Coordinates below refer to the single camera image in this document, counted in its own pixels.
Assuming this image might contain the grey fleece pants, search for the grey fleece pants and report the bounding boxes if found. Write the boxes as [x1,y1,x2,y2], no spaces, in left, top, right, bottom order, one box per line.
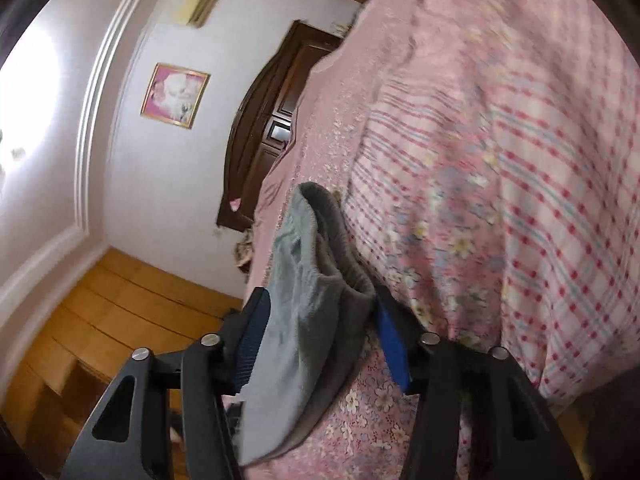
[239,182,375,466]

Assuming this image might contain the wooden wardrobe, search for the wooden wardrobe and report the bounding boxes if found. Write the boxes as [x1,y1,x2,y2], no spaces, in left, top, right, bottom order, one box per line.
[1,248,241,479]

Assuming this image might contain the dark wooden headboard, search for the dark wooden headboard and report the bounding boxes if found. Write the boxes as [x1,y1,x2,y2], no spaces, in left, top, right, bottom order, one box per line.
[217,21,342,232]

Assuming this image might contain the dark nightstand with clutter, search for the dark nightstand with clutter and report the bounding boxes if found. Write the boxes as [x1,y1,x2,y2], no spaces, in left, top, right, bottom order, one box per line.
[233,228,255,274]

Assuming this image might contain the pink floral bedspread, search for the pink floral bedspread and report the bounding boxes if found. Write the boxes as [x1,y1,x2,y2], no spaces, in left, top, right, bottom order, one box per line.
[219,0,640,480]

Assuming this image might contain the framed pink picture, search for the framed pink picture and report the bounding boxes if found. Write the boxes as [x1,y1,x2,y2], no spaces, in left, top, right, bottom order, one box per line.
[140,63,210,129]

